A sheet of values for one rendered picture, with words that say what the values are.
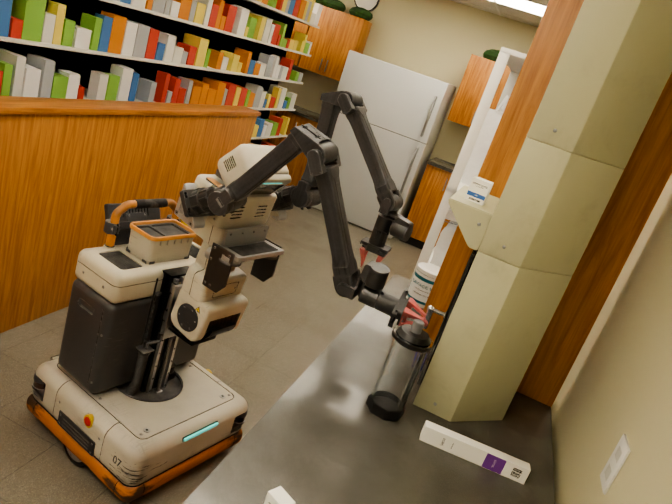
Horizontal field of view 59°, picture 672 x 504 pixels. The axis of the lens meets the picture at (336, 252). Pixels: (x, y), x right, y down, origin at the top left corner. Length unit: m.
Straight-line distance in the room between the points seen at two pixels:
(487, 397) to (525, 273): 0.38
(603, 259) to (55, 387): 2.01
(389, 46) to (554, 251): 5.88
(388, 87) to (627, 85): 5.13
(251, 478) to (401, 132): 5.53
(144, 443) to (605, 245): 1.68
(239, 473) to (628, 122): 1.18
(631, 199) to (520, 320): 0.51
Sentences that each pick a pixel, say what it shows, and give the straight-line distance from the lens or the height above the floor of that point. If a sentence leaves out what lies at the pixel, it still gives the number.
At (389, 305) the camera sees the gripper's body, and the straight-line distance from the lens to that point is 1.66.
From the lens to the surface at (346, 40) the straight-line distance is 7.08.
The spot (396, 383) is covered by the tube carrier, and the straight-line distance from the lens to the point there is 1.52.
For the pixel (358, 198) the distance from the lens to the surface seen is 6.69.
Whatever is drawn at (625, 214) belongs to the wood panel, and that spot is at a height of 1.59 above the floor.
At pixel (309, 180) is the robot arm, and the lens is 2.14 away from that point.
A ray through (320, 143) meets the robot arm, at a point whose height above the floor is 1.52.
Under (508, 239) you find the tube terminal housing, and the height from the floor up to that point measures 1.47.
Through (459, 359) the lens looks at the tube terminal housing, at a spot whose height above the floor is 1.12.
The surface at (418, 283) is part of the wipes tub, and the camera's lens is 2.35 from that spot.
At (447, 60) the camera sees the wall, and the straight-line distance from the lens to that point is 7.15.
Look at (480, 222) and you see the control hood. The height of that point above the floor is 1.48.
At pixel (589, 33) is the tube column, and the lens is 1.50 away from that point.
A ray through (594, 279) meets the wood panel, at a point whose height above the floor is 1.38.
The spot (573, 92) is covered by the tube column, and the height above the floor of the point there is 1.84.
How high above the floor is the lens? 1.76
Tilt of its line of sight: 18 degrees down
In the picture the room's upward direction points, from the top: 19 degrees clockwise
